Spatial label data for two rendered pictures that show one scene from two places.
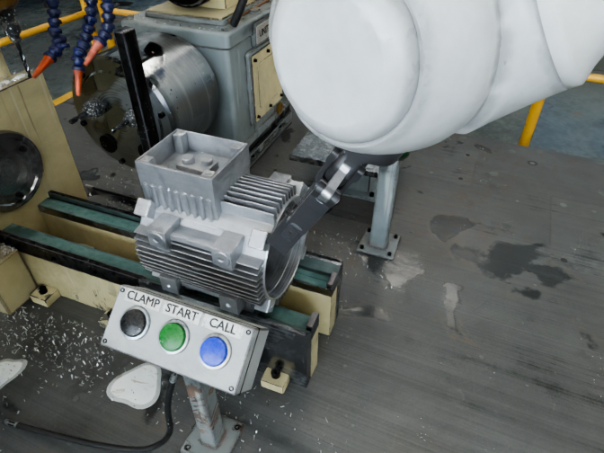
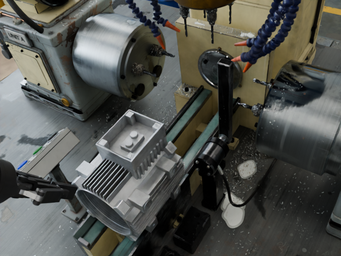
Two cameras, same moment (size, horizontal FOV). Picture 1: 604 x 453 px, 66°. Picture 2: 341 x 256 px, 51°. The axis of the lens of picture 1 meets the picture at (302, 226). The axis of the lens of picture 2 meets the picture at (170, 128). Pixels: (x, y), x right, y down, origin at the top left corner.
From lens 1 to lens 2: 0.91 m
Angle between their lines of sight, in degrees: 72
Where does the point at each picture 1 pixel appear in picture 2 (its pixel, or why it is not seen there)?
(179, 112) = (266, 136)
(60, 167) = (252, 94)
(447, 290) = not seen: outside the picture
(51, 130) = (258, 75)
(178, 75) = (293, 121)
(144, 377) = not seen: hidden behind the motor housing
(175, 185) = (114, 133)
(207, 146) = (150, 144)
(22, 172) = not seen: hidden behind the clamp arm
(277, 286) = (110, 221)
